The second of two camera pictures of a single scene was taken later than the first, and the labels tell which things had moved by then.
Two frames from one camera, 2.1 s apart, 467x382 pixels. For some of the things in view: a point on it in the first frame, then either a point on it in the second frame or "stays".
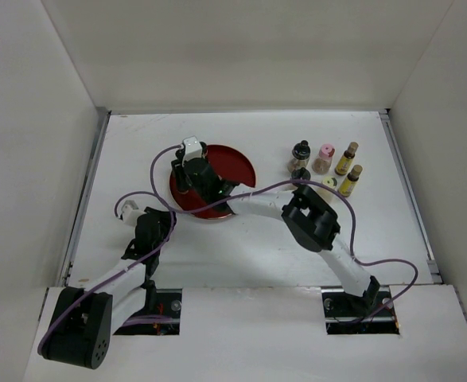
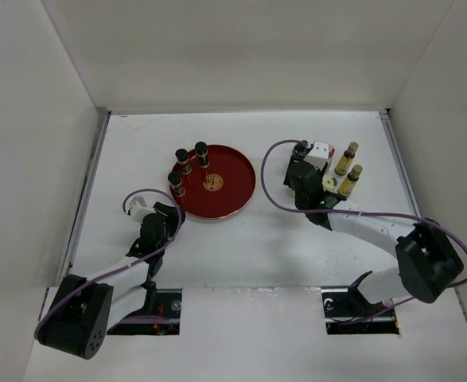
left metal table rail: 82,200 stays
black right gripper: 180,173 to 287,180
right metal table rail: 391,132 stays
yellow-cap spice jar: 329,181 stays
